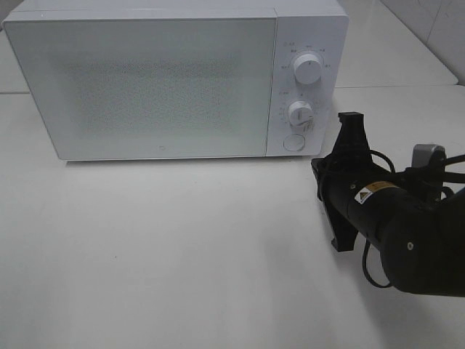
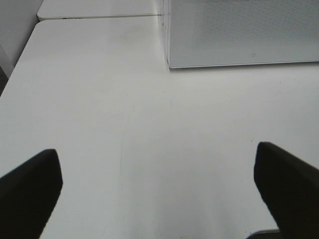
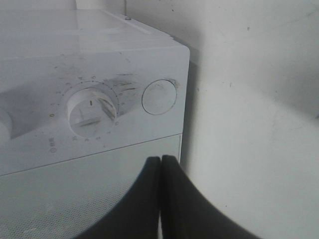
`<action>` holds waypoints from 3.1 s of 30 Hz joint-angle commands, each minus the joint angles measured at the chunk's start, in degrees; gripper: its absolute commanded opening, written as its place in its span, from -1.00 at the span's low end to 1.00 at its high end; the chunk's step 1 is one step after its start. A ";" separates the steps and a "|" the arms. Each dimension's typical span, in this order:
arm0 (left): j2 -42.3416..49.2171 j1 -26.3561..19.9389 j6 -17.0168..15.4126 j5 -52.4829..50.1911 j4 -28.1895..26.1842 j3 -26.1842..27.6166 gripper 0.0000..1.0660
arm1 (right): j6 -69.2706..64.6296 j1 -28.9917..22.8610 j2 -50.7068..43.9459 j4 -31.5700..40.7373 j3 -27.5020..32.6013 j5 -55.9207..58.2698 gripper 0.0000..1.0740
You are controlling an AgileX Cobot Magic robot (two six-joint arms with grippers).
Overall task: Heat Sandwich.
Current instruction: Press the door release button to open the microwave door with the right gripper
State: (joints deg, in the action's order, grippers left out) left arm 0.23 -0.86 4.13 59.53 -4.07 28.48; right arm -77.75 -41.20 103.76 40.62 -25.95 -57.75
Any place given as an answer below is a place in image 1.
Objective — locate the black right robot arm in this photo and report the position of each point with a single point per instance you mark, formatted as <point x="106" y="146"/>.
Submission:
<point x="412" y="217"/>

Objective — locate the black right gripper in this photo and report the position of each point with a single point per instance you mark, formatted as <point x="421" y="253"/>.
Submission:
<point x="338" y="176"/>

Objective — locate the white microwave door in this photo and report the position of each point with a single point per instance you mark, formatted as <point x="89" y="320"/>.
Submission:
<point x="149" y="89"/>

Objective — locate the white microwave oven body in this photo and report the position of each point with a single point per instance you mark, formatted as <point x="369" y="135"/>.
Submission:
<point x="300" y="26"/>

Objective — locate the white microwave knob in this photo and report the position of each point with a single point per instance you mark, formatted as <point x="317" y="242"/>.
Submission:
<point x="300" y="114"/>
<point x="307" y="68"/>

